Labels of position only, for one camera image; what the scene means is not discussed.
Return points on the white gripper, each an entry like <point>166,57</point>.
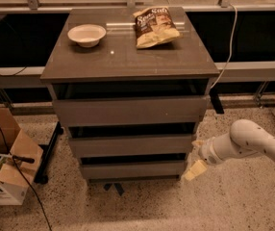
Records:
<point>208,152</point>

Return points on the grey bottom drawer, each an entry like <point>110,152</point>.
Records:
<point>134,170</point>

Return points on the grey drawer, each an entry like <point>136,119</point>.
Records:
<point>126,111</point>
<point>134,170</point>
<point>127,146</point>

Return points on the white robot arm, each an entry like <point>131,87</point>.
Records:
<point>245,138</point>

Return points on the grey top drawer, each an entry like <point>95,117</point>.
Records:
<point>126,111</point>

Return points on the grey middle drawer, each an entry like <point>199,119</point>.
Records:
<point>127,146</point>

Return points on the grey drawer cabinet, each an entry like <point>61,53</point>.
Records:
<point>115,69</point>

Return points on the open cardboard box left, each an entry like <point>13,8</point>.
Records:
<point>15,176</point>

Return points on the black stand leg right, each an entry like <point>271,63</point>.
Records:
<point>216,103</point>

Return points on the black stand leg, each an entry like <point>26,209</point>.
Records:
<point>41,176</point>
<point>216,103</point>

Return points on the yellow brown chip bag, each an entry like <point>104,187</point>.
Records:
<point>154,26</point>

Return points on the black stand leg left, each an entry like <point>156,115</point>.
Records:
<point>41,176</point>

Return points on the white bowl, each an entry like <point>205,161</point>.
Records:
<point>87,35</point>

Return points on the black handled tool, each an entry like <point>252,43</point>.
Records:
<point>19,158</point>

